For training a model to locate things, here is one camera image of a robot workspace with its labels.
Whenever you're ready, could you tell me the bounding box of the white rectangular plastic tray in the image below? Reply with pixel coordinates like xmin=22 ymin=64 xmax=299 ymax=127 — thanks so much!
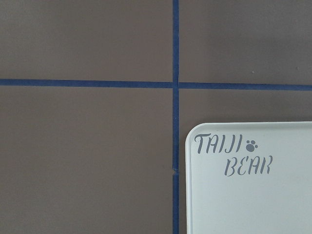
xmin=185 ymin=121 xmax=312 ymax=234

